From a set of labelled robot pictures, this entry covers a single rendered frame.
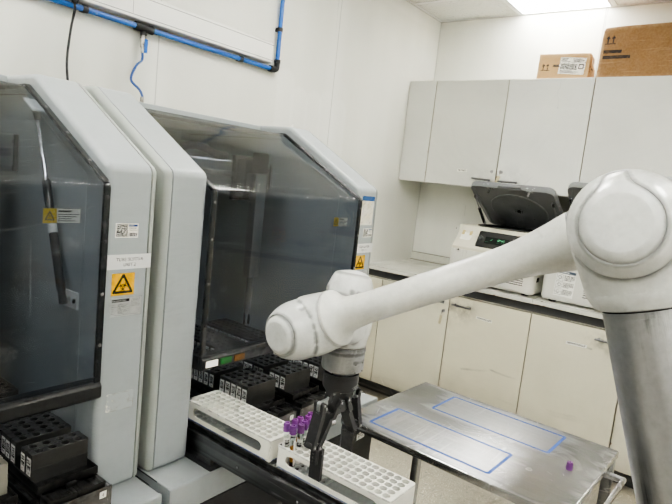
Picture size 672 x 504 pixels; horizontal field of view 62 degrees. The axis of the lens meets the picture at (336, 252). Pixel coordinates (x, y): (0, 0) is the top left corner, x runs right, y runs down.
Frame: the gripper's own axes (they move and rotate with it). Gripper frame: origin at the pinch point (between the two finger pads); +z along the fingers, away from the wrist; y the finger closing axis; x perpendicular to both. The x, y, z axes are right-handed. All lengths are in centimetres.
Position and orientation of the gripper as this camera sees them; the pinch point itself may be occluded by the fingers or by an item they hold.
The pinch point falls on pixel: (331, 460)
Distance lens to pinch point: 127.9
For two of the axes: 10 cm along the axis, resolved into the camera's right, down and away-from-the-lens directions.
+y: 6.1, -0.4, 7.9
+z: -1.1, 9.9, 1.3
